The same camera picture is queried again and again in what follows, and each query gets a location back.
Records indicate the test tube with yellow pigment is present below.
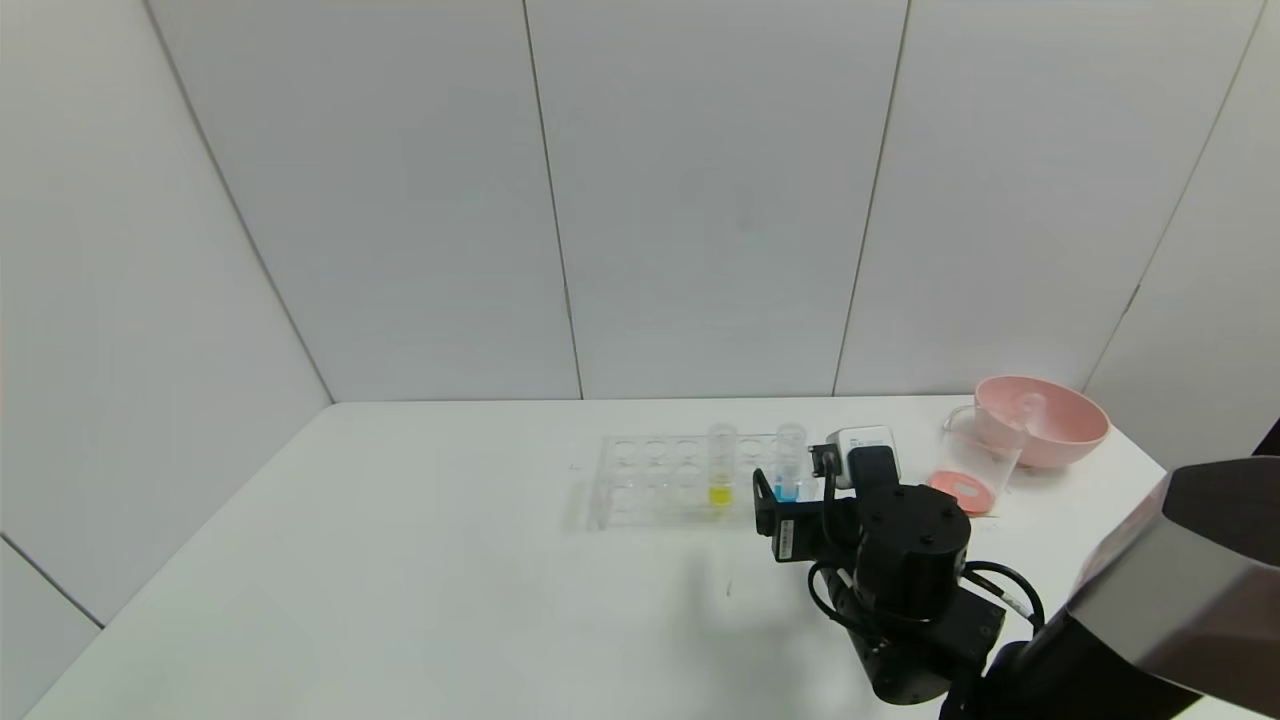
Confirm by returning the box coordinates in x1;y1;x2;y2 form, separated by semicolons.
706;423;738;508

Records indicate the pink bowl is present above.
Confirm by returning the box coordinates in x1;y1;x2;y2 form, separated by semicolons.
975;376;1111;469

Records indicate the clear plastic test tube rack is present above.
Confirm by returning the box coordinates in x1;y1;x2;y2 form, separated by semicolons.
590;433;816;531

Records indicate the clear glass beaker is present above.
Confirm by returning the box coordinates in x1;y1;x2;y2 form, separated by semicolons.
925;408;1027;517

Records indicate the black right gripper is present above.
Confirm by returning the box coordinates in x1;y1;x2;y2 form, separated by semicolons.
752;468;833;563

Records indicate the test tube with red pigment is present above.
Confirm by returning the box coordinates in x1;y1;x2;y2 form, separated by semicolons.
1005;393;1051;441

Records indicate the test tube with blue pigment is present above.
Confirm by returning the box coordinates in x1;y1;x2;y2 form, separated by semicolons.
775;423;809;503

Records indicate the black cable with white tag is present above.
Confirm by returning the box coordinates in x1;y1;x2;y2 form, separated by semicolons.
958;562;1047;633

